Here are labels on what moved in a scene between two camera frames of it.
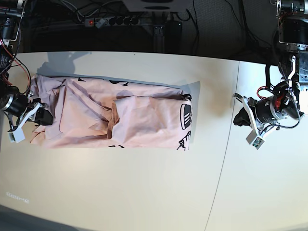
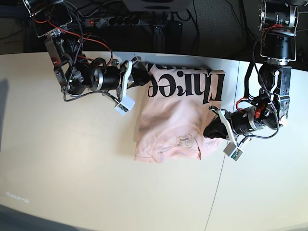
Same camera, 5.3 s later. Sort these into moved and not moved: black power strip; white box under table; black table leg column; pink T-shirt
Moved: pink T-shirt
Not moved: black power strip; white box under table; black table leg column
